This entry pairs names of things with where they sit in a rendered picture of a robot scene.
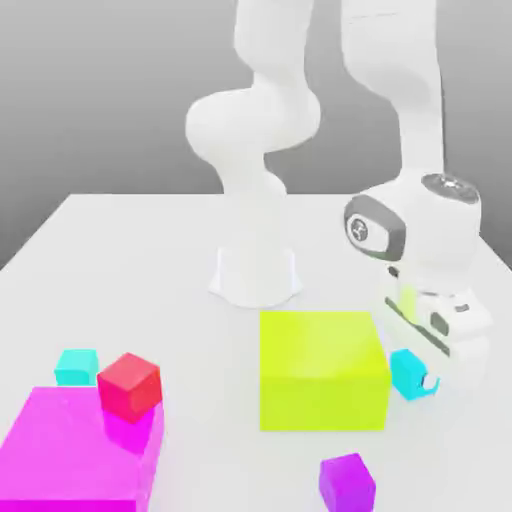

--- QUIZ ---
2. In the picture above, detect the small pale turquoise cube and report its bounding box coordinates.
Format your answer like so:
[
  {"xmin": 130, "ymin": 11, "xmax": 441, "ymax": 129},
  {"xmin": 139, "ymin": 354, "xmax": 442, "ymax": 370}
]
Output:
[{"xmin": 53, "ymin": 348, "xmax": 100, "ymax": 388}]

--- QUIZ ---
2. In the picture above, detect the large magenta box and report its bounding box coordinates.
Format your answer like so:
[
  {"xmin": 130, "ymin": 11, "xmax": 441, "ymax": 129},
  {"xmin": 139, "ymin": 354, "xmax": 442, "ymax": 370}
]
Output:
[{"xmin": 0, "ymin": 385, "xmax": 166, "ymax": 512}]

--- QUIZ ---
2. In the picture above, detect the large yellow-green box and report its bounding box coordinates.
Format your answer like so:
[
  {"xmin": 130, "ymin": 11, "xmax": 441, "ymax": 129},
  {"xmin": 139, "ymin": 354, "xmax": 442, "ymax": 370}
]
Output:
[{"xmin": 259, "ymin": 310, "xmax": 393, "ymax": 433}]

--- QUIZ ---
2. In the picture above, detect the small red cube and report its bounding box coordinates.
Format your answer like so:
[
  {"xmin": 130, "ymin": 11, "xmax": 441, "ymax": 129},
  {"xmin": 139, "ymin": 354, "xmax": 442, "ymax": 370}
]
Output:
[{"xmin": 96, "ymin": 351, "xmax": 164, "ymax": 426}]

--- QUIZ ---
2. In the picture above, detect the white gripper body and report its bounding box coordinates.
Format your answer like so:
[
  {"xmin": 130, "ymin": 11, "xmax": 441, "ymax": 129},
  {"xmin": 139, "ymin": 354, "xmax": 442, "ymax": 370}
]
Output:
[{"xmin": 382, "ymin": 295, "xmax": 493, "ymax": 397}]

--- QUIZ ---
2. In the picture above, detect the small purple cube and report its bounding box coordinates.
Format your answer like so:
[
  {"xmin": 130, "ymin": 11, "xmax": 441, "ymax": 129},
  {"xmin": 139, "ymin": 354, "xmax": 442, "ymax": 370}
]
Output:
[{"xmin": 318, "ymin": 452, "xmax": 377, "ymax": 512}]

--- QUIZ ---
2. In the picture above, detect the small cyan cube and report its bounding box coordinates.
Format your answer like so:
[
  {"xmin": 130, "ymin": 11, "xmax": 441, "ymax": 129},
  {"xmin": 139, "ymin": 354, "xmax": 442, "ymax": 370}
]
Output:
[{"xmin": 389, "ymin": 348, "xmax": 441, "ymax": 402}]

